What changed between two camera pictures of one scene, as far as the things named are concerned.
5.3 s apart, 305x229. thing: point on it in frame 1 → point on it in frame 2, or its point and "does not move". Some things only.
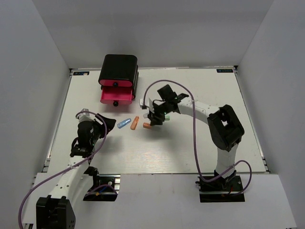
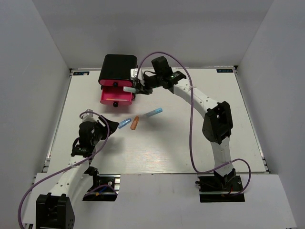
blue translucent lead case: (120, 125) does not move
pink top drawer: (115, 83) does not move
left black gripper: (110, 122) does not move
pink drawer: (116, 95) does not move
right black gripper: (154, 117) → (147, 91)
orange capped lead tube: (147, 125) → (115, 99)
